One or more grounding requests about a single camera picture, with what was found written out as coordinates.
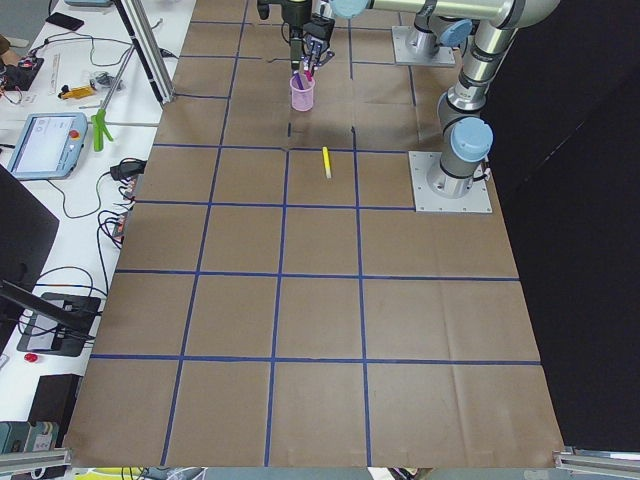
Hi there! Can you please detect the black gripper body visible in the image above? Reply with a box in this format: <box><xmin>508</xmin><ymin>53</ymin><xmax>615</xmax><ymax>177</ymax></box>
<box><xmin>257</xmin><ymin>0</ymin><xmax>313</xmax><ymax>38</ymax></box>
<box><xmin>303</xmin><ymin>14</ymin><xmax>334</xmax><ymax>48</ymax></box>

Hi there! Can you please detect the purple marker pen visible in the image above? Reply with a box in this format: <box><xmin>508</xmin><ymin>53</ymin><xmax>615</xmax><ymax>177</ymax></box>
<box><xmin>293</xmin><ymin>71</ymin><xmax>305</xmax><ymax>90</ymax></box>

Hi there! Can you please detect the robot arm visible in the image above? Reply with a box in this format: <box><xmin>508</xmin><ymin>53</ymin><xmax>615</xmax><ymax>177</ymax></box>
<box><xmin>302</xmin><ymin>1</ymin><xmax>474</xmax><ymax>73</ymax></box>
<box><xmin>279</xmin><ymin>1</ymin><xmax>558</xmax><ymax>199</ymax></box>

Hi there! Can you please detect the pink mesh cup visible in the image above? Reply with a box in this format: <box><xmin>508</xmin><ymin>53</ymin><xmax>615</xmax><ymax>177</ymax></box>
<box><xmin>290</xmin><ymin>76</ymin><xmax>315</xmax><ymax>112</ymax></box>

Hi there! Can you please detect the yellow marker pen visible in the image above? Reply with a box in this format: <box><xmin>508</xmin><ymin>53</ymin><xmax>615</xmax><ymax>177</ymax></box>
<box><xmin>322</xmin><ymin>146</ymin><xmax>332</xmax><ymax>180</ymax></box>

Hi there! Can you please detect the metal reacher grabber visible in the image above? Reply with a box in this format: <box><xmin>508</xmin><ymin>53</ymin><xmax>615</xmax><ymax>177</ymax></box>
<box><xmin>91</xmin><ymin>45</ymin><xmax>135</xmax><ymax>124</ymax></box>

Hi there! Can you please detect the black power adapter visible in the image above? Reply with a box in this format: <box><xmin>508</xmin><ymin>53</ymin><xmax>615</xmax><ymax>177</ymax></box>
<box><xmin>109</xmin><ymin>158</ymin><xmax>147</xmax><ymax>181</ymax></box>

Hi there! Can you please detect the green clamp tool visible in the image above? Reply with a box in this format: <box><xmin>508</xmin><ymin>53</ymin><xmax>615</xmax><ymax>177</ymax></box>
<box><xmin>91</xmin><ymin>108</ymin><xmax>113</xmax><ymax>152</ymax></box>

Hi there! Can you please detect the yellow black tool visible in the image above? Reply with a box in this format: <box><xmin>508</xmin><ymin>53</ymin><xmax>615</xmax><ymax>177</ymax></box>
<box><xmin>58</xmin><ymin>85</ymin><xmax>96</xmax><ymax>100</ymax></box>

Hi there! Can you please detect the black smartphone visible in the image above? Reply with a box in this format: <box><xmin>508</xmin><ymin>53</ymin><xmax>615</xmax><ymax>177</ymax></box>
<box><xmin>45</xmin><ymin>12</ymin><xmax>84</xmax><ymax>32</ymax></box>

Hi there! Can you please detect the teach pendant tablet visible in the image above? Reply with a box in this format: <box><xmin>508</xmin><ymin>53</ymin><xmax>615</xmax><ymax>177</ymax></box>
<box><xmin>8</xmin><ymin>113</ymin><xmax>88</xmax><ymax>181</ymax></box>

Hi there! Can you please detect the black monitor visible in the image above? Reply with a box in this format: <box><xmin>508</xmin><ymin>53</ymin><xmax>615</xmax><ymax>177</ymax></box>
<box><xmin>0</xmin><ymin>164</ymin><xmax>60</xmax><ymax>301</ymax></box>

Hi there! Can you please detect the black monitor stand base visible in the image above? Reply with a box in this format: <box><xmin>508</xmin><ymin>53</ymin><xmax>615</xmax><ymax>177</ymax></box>
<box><xmin>17</xmin><ymin>292</ymin><xmax>102</xmax><ymax>357</ymax></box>

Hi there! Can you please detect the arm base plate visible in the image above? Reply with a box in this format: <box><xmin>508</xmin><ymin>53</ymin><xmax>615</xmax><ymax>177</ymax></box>
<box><xmin>392</xmin><ymin>26</ymin><xmax>456</xmax><ymax>68</ymax></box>
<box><xmin>408</xmin><ymin>151</ymin><xmax>493</xmax><ymax>214</ymax></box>

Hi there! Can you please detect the aluminium frame post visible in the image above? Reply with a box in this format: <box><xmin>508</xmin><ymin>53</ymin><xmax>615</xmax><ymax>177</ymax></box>
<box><xmin>114</xmin><ymin>0</ymin><xmax>174</xmax><ymax>106</ymax></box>

